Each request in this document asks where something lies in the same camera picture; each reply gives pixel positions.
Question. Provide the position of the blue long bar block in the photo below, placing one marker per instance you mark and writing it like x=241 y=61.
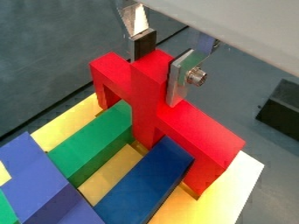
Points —
x=138 y=195

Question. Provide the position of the black block holder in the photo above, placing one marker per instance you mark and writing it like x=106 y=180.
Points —
x=281 y=110

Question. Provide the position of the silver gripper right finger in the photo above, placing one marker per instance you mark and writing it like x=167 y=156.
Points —
x=185 y=70

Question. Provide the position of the purple cross-shaped block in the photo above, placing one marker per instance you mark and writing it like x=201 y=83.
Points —
x=42 y=196

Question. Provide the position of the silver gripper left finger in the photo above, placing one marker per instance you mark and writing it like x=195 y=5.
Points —
x=142 y=35

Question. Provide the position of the green long bar block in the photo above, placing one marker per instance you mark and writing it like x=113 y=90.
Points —
x=85 y=151

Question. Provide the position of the red cross-shaped block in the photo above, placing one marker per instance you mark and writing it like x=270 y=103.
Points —
x=139 y=83

